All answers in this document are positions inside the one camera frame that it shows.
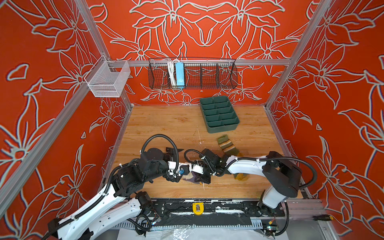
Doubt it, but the purple striped sock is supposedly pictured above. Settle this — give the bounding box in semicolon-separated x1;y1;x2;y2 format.
182;172;201;184

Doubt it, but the green striped sock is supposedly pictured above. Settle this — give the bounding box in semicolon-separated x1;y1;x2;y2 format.
217;135;250;182

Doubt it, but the green compartment tray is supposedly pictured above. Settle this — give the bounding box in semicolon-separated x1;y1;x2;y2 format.
200;96;240;134

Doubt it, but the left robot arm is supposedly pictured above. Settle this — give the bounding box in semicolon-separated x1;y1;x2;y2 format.
43;134;195;240

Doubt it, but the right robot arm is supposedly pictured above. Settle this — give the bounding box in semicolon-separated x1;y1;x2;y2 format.
177;149;318;209

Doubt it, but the light blue box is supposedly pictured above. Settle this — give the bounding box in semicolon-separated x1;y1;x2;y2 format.
175;62;185;89

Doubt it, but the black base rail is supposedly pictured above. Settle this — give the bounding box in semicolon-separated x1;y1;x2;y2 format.
144;199;286;231

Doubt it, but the black wire wall basket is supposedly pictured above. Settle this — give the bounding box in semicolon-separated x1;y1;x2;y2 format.
148;58;239;90

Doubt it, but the white cable bundle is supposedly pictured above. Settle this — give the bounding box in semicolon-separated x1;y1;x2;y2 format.
167;59;177;88

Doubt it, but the clear plastic wall bin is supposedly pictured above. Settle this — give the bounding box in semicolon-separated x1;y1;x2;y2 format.
85;55;131;98

